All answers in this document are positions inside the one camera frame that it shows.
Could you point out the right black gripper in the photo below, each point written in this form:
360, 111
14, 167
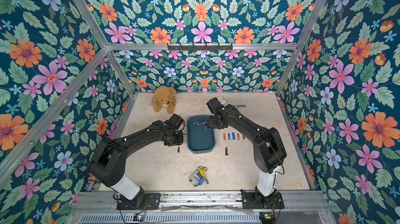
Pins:
211, 122

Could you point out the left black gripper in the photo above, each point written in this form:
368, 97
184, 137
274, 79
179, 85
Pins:
179, 142

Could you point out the teal plastic storage box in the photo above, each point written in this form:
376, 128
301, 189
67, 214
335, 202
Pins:
200, 139

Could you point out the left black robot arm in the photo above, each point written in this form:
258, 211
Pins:
108, 163

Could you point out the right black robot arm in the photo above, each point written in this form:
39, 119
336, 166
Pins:
269, 150

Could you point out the small white plush bunny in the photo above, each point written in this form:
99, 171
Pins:
221, 100

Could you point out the brown teddy bear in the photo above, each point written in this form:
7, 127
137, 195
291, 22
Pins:
164, 96

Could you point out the grey plush toy keychain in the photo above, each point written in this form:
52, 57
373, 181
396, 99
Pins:
198, 177

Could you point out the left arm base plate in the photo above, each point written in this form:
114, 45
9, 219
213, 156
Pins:
146, 201

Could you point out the black wall hook rail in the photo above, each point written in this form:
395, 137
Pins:
199, 47

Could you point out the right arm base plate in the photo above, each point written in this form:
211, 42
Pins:
255, 200

